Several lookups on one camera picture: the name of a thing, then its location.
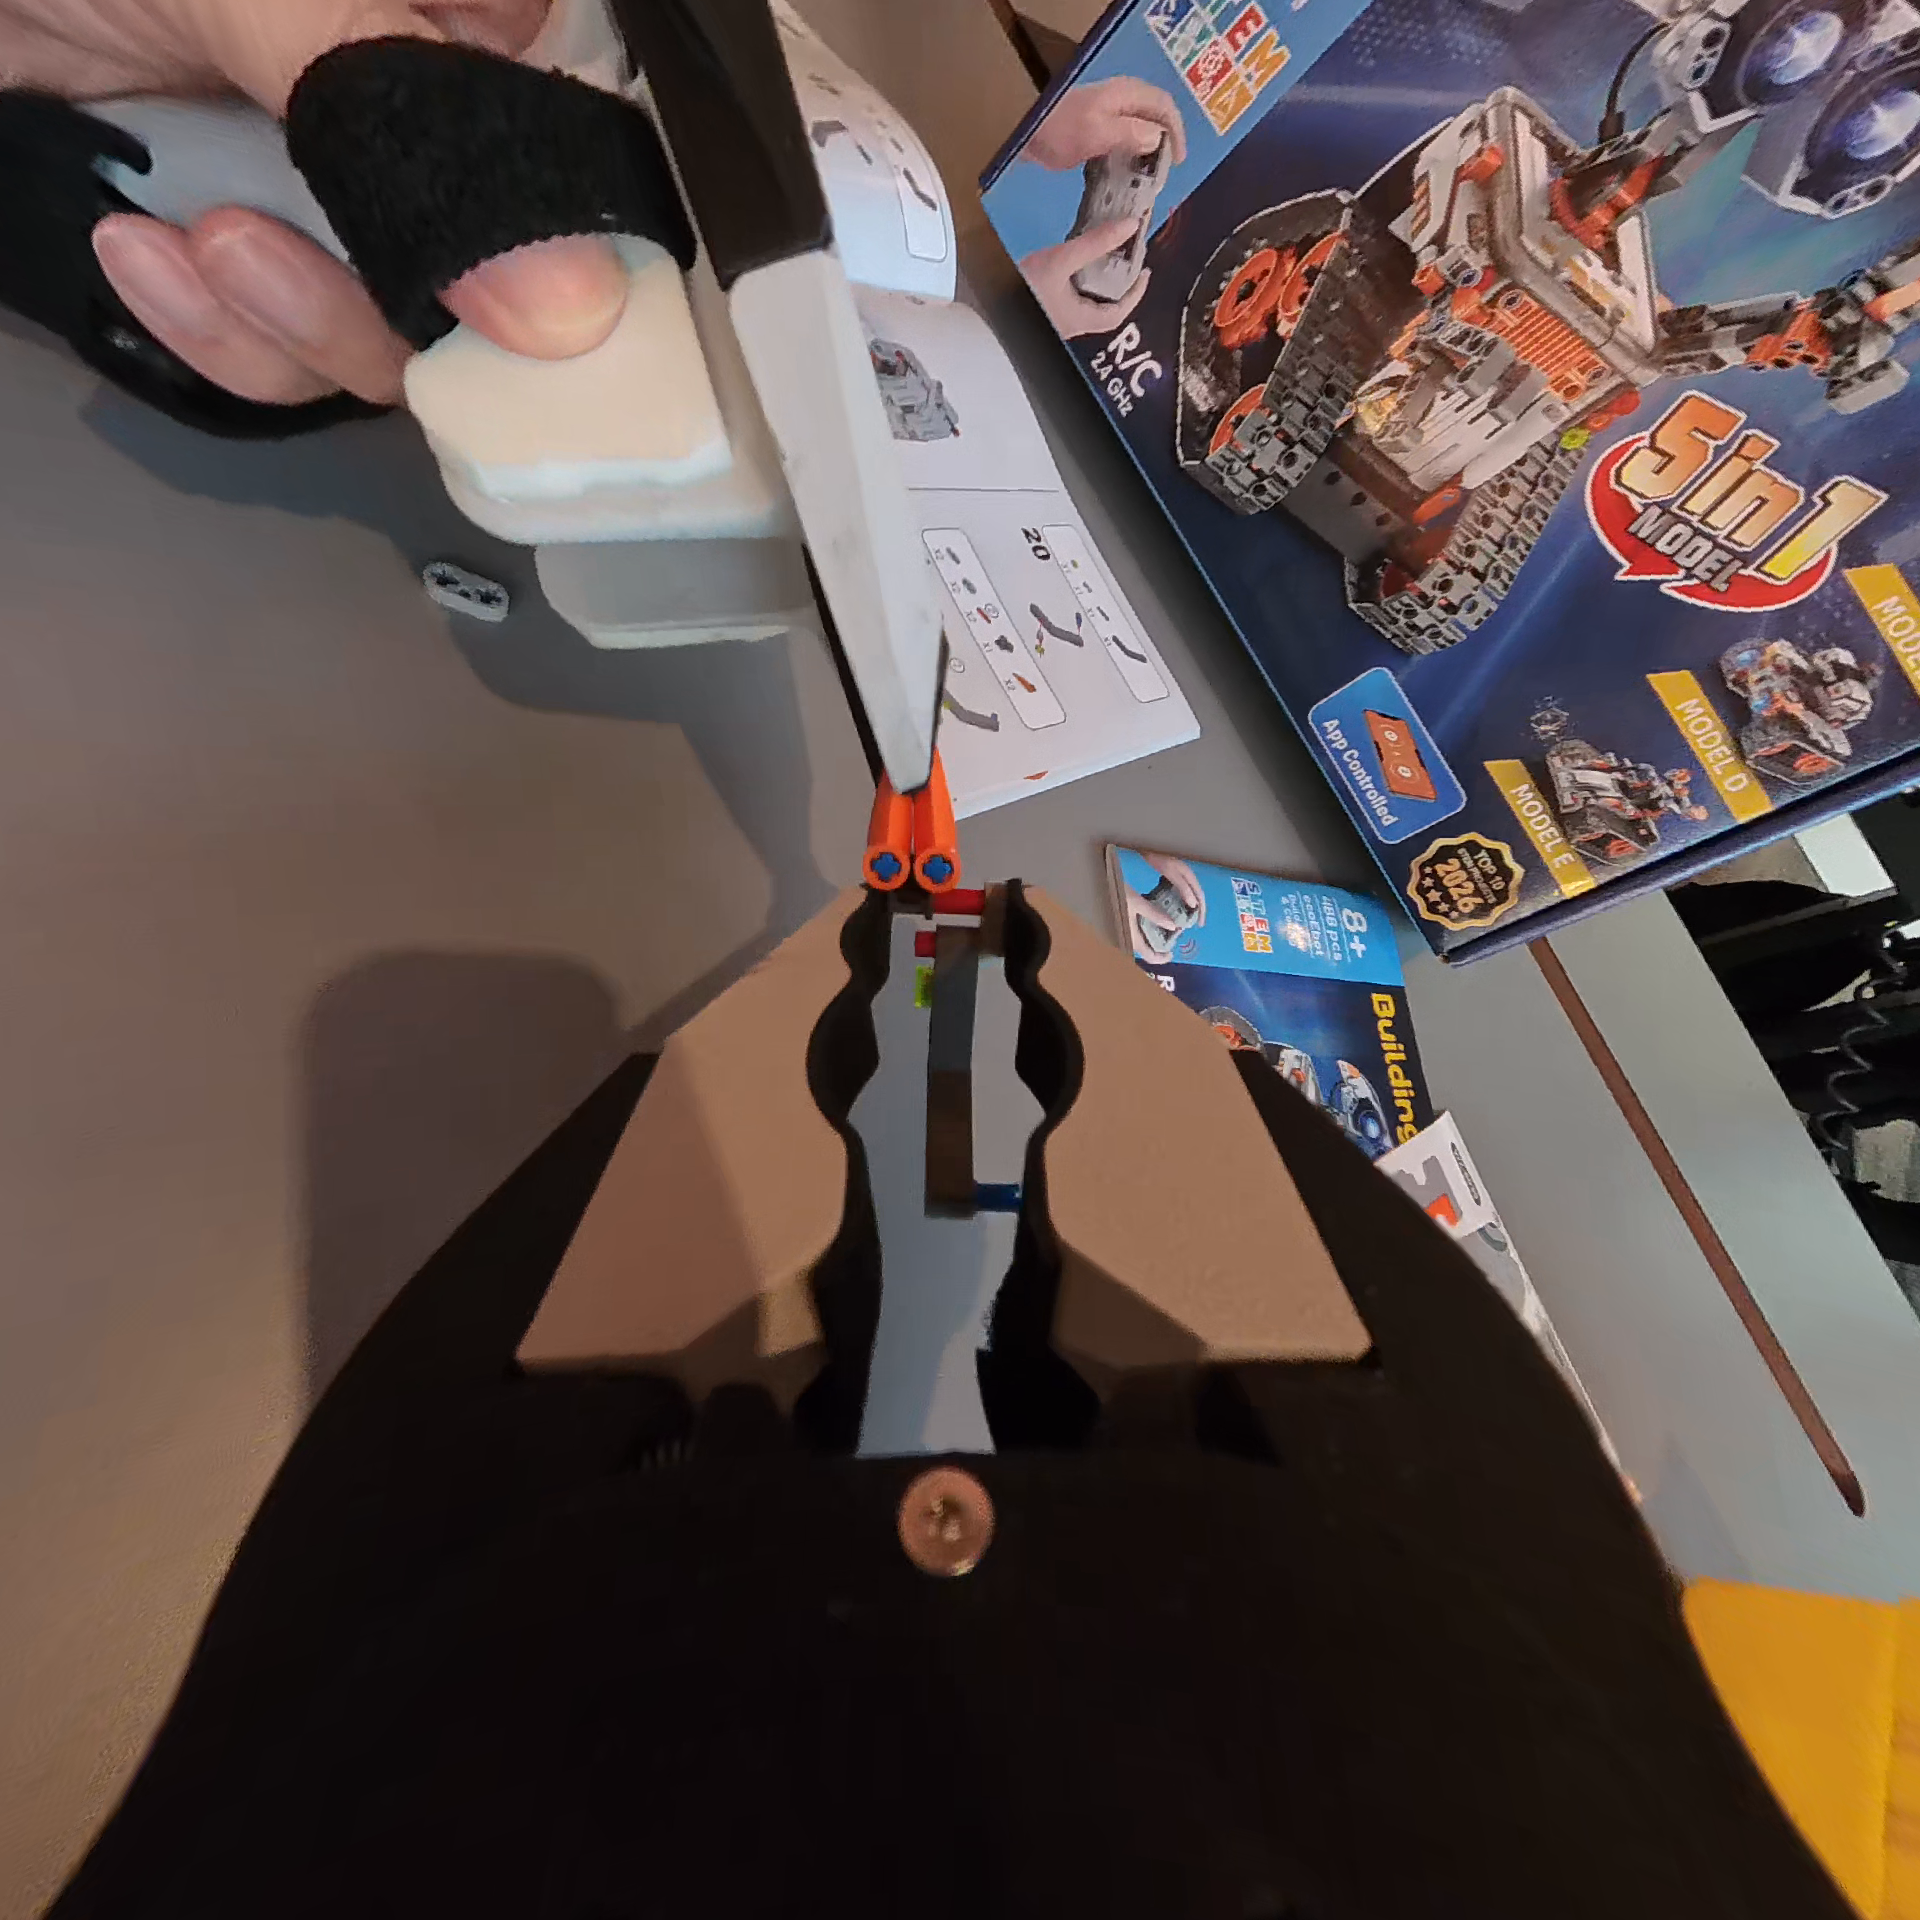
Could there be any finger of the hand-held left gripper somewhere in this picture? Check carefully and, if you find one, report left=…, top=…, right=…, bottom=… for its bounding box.
left=727, top=245, right=954, bottom=798

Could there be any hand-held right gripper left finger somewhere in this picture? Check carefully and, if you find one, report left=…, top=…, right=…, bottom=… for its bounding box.
left=517, top=884, right=887, bottom=1454

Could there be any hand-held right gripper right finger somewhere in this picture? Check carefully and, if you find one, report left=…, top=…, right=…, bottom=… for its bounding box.
left=991, top=881, right=1373, bottom=1454

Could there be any grey bent toy beam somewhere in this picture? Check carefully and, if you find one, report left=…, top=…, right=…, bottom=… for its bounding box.
left=901, top=884, right=1029, bottom=1220

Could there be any grey desk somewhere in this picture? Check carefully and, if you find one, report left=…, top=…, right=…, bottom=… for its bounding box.
left=0, top=0, right=1920, bottom=1920

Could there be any person's left hand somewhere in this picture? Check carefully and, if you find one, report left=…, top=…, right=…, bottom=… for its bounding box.
left=0, top=0, right=636, bottom=407

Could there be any blue cover booklet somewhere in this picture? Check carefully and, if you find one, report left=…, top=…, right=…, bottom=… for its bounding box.
left=1107, top=844, right=1434, bottom=1156

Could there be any open white instruction manual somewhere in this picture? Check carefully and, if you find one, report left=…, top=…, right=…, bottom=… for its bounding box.
left=780, top=0, right=1203, bottom=818

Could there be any blue toy robot box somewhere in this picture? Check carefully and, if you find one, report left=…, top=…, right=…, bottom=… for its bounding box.
left=979, top=0, right=1920, bottom=964

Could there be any yellow plastic bin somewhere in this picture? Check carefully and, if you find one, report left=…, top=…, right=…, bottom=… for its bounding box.
left=1680, top=1574, right=1920, bottom=1920

